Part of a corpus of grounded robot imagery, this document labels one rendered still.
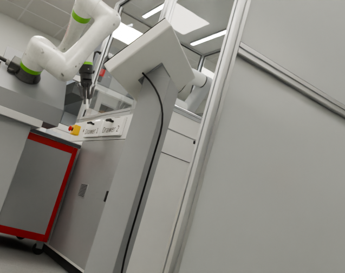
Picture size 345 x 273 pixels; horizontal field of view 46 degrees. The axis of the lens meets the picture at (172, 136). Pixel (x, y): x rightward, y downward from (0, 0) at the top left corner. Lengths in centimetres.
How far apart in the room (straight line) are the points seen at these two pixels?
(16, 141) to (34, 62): 43
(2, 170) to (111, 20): 101
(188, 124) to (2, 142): 104
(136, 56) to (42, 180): 135
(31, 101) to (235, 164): 134
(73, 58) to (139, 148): 78
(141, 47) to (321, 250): 103
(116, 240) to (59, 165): 122
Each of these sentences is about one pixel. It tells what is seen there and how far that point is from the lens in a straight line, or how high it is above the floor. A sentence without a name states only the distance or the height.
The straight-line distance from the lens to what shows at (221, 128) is 128.
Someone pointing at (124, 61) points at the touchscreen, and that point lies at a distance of 166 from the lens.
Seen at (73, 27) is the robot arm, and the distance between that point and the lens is 259.
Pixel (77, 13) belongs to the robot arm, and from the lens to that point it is 251.
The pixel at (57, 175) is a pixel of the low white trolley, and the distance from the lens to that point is 280.
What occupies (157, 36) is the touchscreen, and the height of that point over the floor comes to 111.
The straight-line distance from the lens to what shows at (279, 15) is 152.
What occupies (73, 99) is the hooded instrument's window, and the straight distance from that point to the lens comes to 359.
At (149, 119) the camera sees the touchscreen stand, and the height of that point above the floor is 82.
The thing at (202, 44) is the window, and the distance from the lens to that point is 260.
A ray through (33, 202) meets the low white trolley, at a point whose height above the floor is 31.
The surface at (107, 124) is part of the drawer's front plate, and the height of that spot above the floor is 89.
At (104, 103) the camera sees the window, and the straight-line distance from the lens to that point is 283.
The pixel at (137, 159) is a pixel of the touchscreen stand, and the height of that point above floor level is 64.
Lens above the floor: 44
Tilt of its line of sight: 11 degrees up
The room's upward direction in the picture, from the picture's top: 16 degrees clockwise
